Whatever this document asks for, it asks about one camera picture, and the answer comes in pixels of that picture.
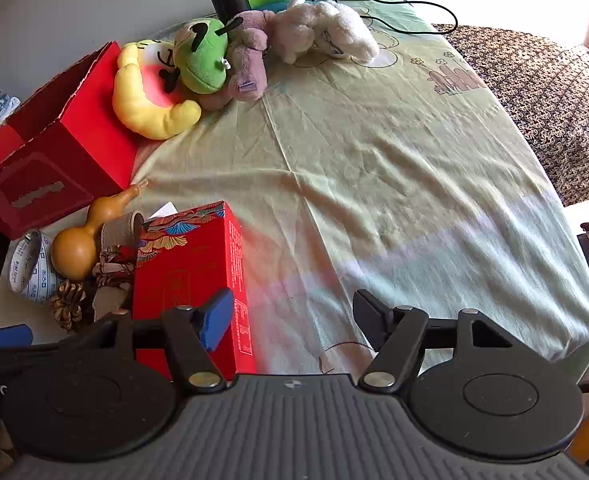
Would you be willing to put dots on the green printed bedsheet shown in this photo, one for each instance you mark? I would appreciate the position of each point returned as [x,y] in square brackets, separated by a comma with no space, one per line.
[374,185]

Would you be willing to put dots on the purple plush toy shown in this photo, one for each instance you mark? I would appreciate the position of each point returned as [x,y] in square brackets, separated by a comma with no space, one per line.
[247,65]

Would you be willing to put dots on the brown gourd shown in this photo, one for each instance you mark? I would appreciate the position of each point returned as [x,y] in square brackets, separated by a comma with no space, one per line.
[74,252]

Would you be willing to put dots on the white plush toy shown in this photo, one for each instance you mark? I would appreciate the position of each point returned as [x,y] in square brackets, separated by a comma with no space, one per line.
[319,27]

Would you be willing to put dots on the large red cardboard box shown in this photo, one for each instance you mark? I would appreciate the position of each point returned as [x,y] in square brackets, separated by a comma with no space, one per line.
[84,135]

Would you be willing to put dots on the brown patterned blanket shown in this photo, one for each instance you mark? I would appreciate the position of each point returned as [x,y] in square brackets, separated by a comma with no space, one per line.
[539,90]

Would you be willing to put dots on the red white patterned cloth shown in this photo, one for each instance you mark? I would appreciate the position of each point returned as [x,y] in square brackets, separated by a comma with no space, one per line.
[114,270]

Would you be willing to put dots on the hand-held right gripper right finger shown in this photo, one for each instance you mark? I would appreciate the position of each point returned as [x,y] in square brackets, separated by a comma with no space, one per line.
[370,316]

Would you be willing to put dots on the red patterned gift box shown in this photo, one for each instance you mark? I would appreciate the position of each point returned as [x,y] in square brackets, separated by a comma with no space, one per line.
[189,265]

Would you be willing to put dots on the yellow plush toy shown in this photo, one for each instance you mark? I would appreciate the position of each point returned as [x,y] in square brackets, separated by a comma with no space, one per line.
[139,105]

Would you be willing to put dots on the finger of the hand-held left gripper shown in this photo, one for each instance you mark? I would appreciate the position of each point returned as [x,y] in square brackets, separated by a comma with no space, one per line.
[2,337]

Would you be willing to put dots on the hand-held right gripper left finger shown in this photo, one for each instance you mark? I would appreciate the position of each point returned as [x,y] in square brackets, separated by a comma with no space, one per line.
[217,317]

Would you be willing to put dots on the white paper slip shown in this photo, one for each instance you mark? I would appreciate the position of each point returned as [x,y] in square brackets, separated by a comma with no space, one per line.
[163,210]

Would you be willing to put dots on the green frog plush toy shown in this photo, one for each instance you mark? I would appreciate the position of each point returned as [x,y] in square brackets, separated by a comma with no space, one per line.
[202,60]

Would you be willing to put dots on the pine cone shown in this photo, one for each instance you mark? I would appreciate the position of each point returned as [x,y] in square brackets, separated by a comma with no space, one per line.
[69,305]

